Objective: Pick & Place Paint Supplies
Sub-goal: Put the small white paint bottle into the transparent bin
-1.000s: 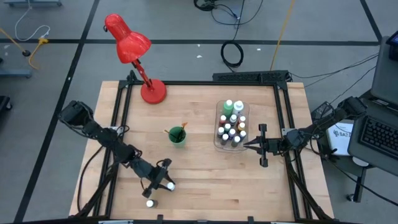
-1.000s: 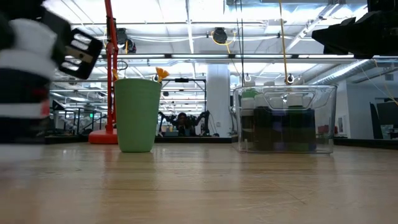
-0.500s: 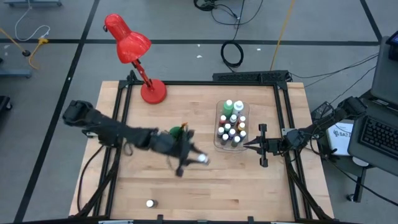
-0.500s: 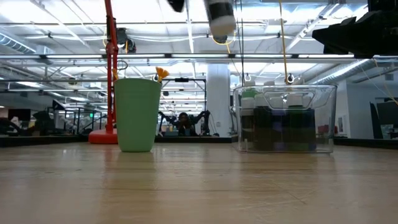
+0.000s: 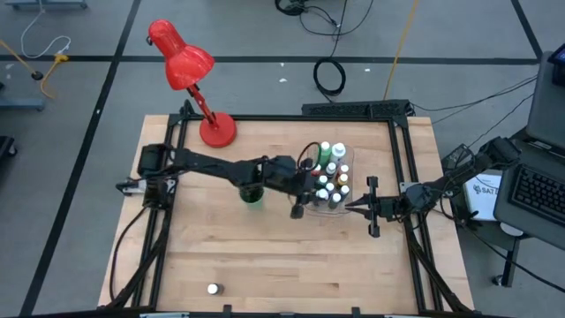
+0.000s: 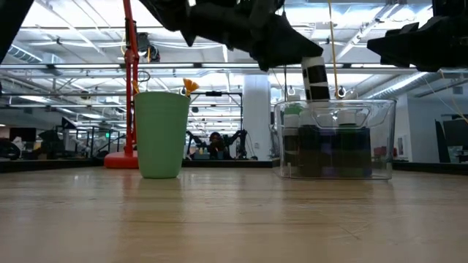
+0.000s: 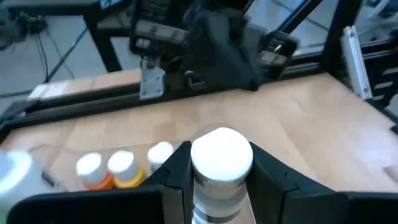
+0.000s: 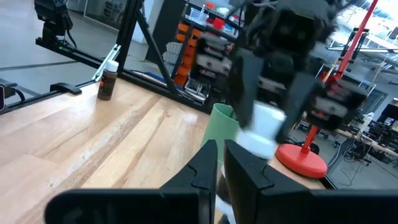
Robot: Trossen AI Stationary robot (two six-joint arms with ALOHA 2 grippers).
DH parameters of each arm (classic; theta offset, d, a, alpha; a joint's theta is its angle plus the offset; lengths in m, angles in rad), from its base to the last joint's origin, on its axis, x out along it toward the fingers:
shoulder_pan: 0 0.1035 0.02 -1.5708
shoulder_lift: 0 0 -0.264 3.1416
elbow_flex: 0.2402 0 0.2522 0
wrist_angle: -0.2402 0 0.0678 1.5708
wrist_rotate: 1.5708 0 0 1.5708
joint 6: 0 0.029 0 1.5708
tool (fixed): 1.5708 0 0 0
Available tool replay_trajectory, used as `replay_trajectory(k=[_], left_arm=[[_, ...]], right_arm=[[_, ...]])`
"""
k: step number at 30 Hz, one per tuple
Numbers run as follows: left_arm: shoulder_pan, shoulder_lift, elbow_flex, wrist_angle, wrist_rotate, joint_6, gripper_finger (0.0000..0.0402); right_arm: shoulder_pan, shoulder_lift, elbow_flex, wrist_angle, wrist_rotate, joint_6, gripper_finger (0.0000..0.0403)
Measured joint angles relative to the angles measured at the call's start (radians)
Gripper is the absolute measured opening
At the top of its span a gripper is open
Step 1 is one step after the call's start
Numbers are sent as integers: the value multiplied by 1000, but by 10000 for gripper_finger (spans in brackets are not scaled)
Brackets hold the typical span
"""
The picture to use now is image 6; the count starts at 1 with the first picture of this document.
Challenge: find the orange fan brush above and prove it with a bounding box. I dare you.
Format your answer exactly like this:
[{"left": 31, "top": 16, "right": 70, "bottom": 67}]
[{"left": 182, "top": 77, "right": 200, "bottom": 99}]

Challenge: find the dark computer monitor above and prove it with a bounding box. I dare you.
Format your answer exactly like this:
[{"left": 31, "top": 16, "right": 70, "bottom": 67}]
[{"left": 434, "top": 117, "right": 468, "bottom": 164}]

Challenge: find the black metal frame stand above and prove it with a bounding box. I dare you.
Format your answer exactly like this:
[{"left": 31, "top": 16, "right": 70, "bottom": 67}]
[{"left": 184, "top": 91, "right": 244, "bottom": 161}]

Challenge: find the person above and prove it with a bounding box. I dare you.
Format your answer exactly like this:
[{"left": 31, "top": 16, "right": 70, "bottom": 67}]
[{"left": 206, "top": 131, "right": 230, "bottom": 161}]

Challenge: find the dark green paint bottle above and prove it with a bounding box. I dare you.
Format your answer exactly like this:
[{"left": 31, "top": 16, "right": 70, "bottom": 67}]
[{"left": 330, "top": 110, "right": 373, "bottom": 179}]

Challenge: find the large green paint bottle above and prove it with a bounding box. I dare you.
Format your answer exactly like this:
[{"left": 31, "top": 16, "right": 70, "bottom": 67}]
[{"left": 284, "top": 95, "right": 305, "bottom": 116}]

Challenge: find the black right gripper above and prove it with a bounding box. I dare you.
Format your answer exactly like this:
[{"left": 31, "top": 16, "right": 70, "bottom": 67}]
[{"left": 366, "top": 0, "right": 468, "bottom": 73}]

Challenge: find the white building column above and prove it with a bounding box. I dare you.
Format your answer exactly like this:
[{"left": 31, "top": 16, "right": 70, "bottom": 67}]
[{"left": 242, "top": 75, "right": 272, "bottom": 162}]

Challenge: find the black cable reel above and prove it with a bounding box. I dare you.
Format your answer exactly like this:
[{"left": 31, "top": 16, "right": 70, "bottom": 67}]
[{"left": 135, "top": 31, "right": 162, "bottom": 64}]

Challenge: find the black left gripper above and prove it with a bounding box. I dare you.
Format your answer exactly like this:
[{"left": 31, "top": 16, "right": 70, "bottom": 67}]
[{"left": 138, "top": 0, "right": 325, "bottom": 73}]

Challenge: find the clear plastic bin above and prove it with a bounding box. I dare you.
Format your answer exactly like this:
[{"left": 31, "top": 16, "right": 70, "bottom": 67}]
[{"left": 273, "top": 98, "right": 398, "bottom": 180}]

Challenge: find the green plastic cup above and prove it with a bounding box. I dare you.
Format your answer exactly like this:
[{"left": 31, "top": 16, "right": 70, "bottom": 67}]
[{"left": 133, "top": 91, "right": 192, "bottom": 180}]

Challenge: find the small white paint bottle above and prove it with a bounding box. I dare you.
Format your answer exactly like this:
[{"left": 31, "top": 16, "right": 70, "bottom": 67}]
[{"left": 301, "top": 56, "right": 332, "bottom": 102}]

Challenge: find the red orange paint bottle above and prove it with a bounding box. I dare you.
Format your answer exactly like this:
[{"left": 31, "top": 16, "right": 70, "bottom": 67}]
[{"left": 283, "top": 113, "right": 301, "bottom": 179}]

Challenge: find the black paint bottle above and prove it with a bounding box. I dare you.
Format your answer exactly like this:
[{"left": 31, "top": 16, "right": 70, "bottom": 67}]
[{"left": 298, "top": 108, "right": 325, "bottom": 179}]

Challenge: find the black aluminium frame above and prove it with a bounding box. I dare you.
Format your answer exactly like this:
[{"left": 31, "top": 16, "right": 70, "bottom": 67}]
[{"left": 0, "top": 157, "right": 468, "bottom": 176}]

